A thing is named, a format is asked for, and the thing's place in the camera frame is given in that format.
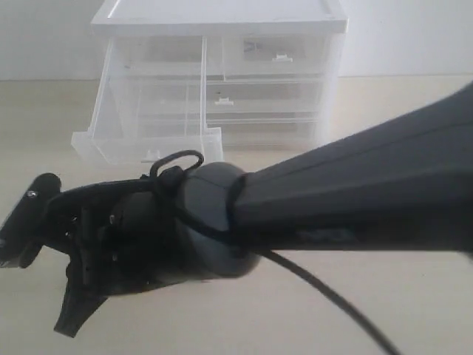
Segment middle wide clear drawer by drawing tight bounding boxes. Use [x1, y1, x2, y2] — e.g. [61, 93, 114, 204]
[138, 82, 321, 115]

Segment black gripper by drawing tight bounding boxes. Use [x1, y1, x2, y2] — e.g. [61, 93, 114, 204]
[43, 176, 207, 337]

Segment white plastic drawer cabinet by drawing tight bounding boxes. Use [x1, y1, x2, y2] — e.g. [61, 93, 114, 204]
[91, 1, 348, 151]

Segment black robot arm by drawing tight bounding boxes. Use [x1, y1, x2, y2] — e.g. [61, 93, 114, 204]
[45, 85, 472, 341]

